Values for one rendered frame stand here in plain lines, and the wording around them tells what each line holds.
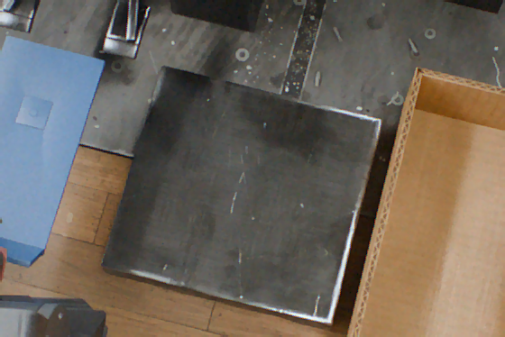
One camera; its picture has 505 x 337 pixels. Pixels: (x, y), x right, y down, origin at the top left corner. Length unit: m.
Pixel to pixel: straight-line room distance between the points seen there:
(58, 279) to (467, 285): 0.30
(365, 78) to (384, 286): 0.16
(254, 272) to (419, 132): 0.17
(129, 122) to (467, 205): 0.26
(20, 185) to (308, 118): 0.22
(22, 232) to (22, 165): 0.05
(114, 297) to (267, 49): 0.22
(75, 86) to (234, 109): 0.13
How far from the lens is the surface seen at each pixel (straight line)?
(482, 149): 0.86
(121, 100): 0.87
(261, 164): 0.82
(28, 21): 0.81
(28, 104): 0.78
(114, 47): 0.79
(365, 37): 0.89
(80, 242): 0.84
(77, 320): 0.60
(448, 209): 0.84
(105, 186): 0.85
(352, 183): 0.82
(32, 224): 0.75
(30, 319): 0.52
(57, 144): 0.76
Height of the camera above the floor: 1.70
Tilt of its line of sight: 75 degrees down
